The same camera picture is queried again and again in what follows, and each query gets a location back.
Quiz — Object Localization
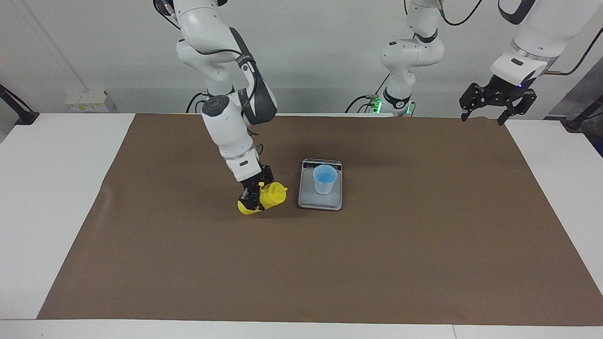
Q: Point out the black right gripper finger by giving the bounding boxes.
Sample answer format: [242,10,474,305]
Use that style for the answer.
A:
[242,184,266,212]

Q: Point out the brown table mat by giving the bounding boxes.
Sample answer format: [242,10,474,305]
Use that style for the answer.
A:
[37,113,603,326]

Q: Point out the black cable loop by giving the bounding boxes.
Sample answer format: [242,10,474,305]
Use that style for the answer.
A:
[436,0,484,27]

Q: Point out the black clamp stand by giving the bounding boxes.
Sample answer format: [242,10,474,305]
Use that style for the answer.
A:
[0,84,40,126]
[561,94,603,131]

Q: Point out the black base cables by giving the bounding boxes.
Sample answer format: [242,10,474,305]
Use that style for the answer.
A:
[186,91,211,114]
[345,73,390,114]

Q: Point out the white wall socket box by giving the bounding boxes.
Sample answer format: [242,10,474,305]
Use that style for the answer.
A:
[65,90,116,113]

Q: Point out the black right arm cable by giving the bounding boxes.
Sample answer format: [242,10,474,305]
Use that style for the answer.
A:
[153,0,264,156]

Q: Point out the yellow squeeze seasoning bottle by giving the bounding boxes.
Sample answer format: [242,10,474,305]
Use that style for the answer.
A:
[237,181,288,216]

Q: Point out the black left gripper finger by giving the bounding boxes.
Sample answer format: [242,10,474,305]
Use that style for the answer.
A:
[459,83,482,122]
[497,89,538,127]

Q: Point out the light blue plastic cup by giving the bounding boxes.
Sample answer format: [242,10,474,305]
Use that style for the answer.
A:
[313,165,338,195]

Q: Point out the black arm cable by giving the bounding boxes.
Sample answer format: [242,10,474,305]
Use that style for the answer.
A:
[546,28,603,77]
[153,0,264,156]

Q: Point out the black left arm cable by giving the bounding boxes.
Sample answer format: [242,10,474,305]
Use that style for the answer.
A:
[546,28,603,77]

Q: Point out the silver digital kitchen scale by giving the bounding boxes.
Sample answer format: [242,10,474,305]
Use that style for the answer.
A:
[298,159,343,211]

